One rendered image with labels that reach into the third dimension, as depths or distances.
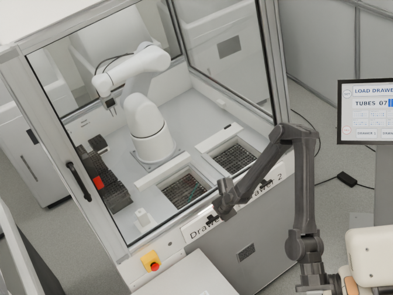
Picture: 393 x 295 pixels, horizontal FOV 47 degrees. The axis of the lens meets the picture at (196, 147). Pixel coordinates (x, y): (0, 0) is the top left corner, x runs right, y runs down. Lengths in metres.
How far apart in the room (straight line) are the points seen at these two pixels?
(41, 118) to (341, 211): 2.25
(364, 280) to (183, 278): 0.98
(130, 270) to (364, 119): 1.28
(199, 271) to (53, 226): 1.92
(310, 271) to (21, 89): 1.05
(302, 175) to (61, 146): 0.81
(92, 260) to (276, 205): 1.53
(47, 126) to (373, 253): 1.06
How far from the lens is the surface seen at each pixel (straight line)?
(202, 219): 2.11
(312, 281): 1.49
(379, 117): 2.28
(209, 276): 2.11
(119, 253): 2.01
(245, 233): 2.41
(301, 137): 1.48
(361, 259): 1.38
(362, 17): 3.39
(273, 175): 2.26
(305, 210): 1.50
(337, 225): 3.18
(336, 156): 3.63
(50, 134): 1.58
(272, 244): 2.63
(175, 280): 2.15
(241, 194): 1.74
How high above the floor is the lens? 2.49
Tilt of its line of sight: 39 degrees down
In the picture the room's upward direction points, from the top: 17 degrees counter-clockwise
